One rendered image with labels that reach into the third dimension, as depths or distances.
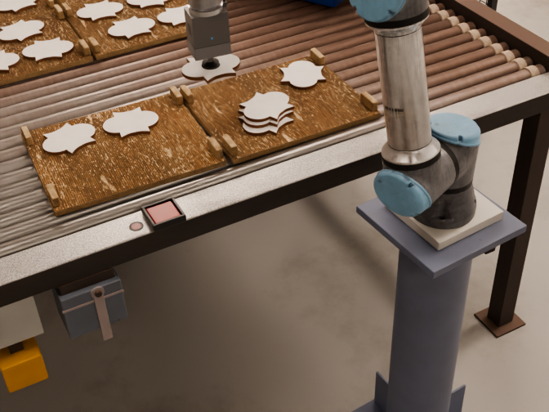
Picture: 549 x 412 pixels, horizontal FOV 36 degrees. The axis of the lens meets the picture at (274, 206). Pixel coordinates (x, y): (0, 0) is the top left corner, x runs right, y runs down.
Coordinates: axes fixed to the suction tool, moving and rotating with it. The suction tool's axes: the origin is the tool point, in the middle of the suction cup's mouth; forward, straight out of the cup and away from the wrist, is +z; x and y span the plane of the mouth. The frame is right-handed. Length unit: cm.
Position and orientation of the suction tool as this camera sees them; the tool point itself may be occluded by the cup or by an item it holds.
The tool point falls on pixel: (211, 69)
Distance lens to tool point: 195.6
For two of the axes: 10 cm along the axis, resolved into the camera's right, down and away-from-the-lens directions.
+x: 3.5, 5.8, -7.4
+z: 0.3, 7.8, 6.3
